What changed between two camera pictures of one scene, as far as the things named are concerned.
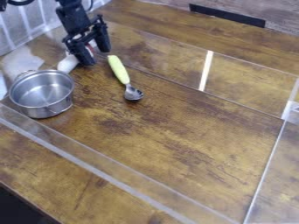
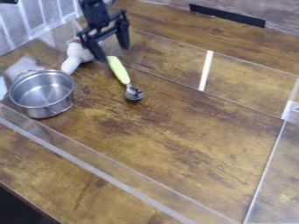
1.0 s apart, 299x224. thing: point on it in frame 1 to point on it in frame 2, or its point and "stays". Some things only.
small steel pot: (41, 92) stays
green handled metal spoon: (132, 94) stays
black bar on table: (219, 14) stays
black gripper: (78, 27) to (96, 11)
